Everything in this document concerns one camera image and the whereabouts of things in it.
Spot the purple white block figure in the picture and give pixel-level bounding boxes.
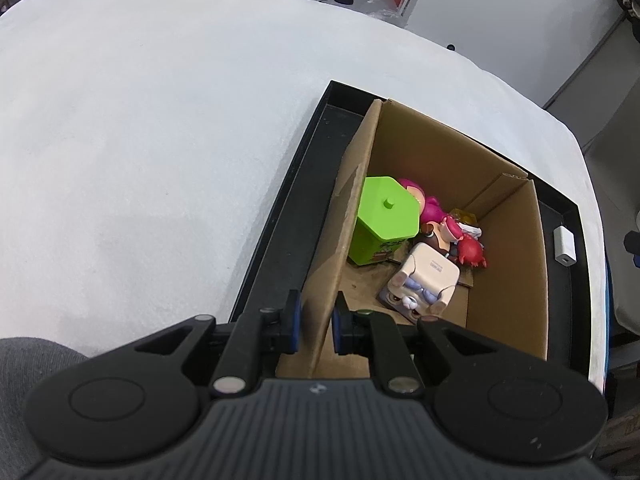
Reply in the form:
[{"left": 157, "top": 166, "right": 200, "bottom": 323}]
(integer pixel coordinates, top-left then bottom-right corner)
[{"left": 378, "top": 243, "right": 460, "bottom": 323}]

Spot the green hexagonal container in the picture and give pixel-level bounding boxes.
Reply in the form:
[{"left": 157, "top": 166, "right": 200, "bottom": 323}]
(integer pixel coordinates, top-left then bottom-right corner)
[{"left": 348, "top": 177, "right": 421, "bottom": 266}]

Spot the brown pink small figure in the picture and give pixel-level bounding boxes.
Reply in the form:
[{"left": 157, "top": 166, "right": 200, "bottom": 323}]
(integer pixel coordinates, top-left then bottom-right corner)
[{"left": 419, "top": 214, "right": 463, "bottom": 256}]

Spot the red crab toy figure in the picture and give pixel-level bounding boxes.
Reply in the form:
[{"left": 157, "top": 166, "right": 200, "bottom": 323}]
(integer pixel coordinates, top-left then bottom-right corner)
[{"left": 449, "top": 208, "right": 487, "bottom": 269}]

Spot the magenta cartoon figure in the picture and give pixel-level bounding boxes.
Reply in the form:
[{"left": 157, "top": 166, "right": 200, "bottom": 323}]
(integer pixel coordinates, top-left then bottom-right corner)
[{"left": 398, "top": 178, "right": 446, "bottom": 224}]

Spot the brown cardboard box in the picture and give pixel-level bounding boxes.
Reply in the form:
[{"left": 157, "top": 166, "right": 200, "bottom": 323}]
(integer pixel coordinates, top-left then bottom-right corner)
[{"left": 277, "top": 101, "right": 549, "bottom": 379}]

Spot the white USB charger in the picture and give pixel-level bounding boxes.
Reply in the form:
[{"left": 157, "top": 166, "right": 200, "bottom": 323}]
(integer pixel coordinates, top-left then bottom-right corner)
[{"left": 552, "top": 226, "right": 577, "bottom": 266}]

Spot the black shallow tray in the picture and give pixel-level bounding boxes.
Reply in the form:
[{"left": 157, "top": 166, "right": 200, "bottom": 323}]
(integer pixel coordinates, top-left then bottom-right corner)
[{"left": 233, "top": 82, "right": 591, "bottom": 378}]

